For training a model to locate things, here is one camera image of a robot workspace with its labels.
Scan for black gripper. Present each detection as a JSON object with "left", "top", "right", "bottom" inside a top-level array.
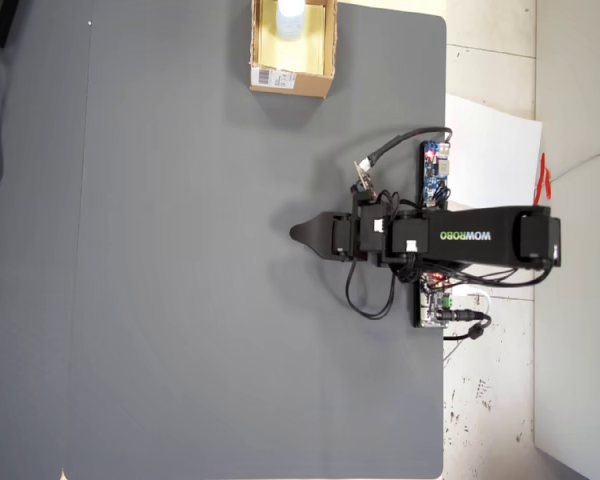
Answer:
[{"left": 289, "top": 202, "right": 363, "bottom": 263}]

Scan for white foam block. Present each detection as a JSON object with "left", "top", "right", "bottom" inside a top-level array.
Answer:
[{"left": 275, "top": 0, "right": 305, "bottom": 40}]

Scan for open cardboard box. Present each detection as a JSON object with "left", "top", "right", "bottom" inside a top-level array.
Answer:
[{"left": 248, "top": 0, "right": 339, "bottom": 100}]

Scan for blue circuit board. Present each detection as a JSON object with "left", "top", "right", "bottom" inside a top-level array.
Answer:
[{"left": 418, "top": 141, "right": 452, "bottom": 209}]

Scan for motor controller circuit board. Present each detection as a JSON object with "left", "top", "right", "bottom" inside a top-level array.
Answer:
[{"left": 412, "top": 273, "right": 455, "bottom": 330}]

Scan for grey table mat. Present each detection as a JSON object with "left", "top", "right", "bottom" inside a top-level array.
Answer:
[{"left": 62, "top": 0, "right": 449, "bottom": 480}]

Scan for white paper sheet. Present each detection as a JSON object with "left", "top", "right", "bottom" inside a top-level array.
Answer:
[{"left": 445, "top": 93, "right": 544, "bottom": 221}]

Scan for black object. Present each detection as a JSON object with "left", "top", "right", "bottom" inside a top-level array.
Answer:
[{"left": 0, "top": 0, "right": 21, "bottom": 50}]

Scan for black camera circuit board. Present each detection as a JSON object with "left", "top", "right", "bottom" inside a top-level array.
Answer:
[{"left": 350, "top": 160, "right": 379, "bottom": 199}]

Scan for thin black servo wires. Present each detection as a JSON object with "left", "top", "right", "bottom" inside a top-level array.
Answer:
[{"left": 344, "top": 192, "right": 554, "bottom": 321}]

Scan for thick black camera cable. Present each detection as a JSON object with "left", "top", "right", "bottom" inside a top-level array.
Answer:
[{"left": 359, "top": 126, "right": 454, "bottom": 174}]

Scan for white USB cable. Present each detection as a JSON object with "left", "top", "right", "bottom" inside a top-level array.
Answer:
[{"left": 452, "top": 283, "right": 492, "bottom": 314}]

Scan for black power cable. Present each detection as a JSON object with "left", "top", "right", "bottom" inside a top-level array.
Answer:
[{"left": 442, "top": 308, "right": 494, "bottom": 342}]

